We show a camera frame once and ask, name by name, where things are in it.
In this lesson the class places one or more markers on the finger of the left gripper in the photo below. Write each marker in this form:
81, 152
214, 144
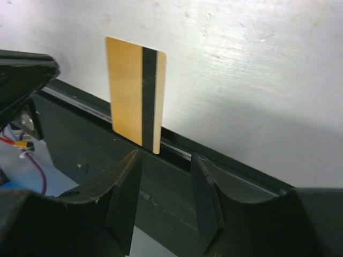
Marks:
22, 75

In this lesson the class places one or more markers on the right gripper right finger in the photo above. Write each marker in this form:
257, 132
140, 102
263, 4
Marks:
236, 217

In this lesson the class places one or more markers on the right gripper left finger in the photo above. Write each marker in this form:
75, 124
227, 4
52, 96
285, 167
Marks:
93, 219

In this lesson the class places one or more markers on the gold card magnetic stripe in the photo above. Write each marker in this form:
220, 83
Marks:
137, 78

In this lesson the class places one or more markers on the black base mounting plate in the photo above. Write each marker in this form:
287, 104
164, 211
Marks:
75, 126

